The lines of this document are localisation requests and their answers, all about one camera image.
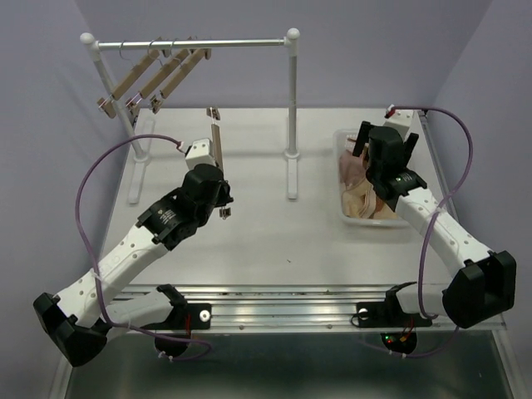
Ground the pink underwear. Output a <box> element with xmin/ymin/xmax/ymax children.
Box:
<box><xmin>338</xmin><ymin>150</ymin><xmax>366</xmax><ymax>186</ymax></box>

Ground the beige underwear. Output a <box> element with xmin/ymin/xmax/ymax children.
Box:
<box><xmin>340</xmin><ymin>180</ymin><xmax>398</xmax><ymax>220</ymax></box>

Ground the wooden hanger with brown cloth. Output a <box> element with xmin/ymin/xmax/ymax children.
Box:
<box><xmin>206</xmin><ymin>106</ymin><xmax>232</xmax><ymax>220</ymax></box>

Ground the wooden clip hanger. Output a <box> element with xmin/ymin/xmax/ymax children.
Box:
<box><xmin>97</xmin><ymin>41</ymin><xmax>160</xmax><ymax>119</ymax></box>
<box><xmin>125</xmin><ymin>37</ymin><xmax>187</xmax><ymax>118</ymax></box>

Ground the wooden hanger with beige cloth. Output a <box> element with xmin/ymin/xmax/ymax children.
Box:
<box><xmin>150</xmin><ymin>48</ymin><xmax>212</xmax><ymax>114</ymax></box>

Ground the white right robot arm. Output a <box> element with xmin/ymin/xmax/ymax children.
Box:
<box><xmin>353</xmin><ymin>121</ymin><xmax>516</xmax><ymax>328</ymax></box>

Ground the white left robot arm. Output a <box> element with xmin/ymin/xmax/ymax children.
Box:
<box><xmin>32</xmin><ymin>164</ymin><xmax>233</xmax><ymax>367</ymax></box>

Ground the empty wooden clip hanger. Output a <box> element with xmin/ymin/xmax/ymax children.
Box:
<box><xmin>97</xmin><ymin>41</ymin><xmax>160</xmax><ymax>119</ymax></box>

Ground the white plastic basket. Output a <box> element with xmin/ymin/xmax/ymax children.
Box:
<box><xmin>332</xmin><ymin>129</ymin><xmax>408</xmax><ymax>229</ymax></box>

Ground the white clothes rack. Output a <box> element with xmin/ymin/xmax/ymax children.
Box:
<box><xmin>80</xmin><ymin>27</ymin><xmax>300</xmax><ymax>201</ymax></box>

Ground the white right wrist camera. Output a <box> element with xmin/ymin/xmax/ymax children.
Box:
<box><xmin>383</xmin><ymin>105</ymin><xmax>414</xmax><ymax>140</ymax></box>

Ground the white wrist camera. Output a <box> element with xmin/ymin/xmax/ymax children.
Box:
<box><xmin>185</xmin><ymin>138</ymin><xmax>217</xmax><ymax>170</ymax></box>
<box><xmin>383</xmin><ymin>105</ymin><xmax>414</xmax><ymax>140</ymax></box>

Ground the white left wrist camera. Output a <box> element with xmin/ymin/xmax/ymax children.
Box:
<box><xmin>185</xmin><ymin>138</ymin><xmax>217</xmax><ymax>170</ymax></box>

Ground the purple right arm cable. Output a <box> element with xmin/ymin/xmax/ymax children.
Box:
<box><xmin>361</xmin><ymin>106</ymin><xmax>475</xmax><ymax>359</ymax></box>

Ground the aluminium mounting rail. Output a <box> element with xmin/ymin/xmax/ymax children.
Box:
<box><xmin>111</xmin><ymin>265</ymin><xmax>509</xmax><ymax>333</ymax></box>

